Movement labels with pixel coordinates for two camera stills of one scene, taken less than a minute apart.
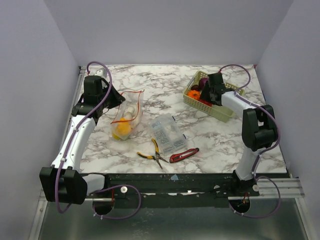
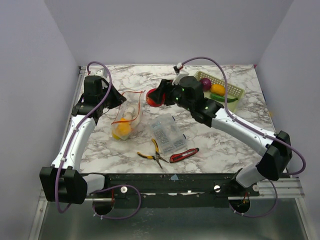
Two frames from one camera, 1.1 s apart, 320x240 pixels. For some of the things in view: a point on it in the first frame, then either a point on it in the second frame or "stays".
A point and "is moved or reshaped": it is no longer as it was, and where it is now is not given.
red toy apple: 206,102 is moved or reshaped
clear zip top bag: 128,115 stays
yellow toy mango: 115,136 stays
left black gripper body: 112,100 stays
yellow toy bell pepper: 124,127 stays
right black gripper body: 208,92 to 161,90
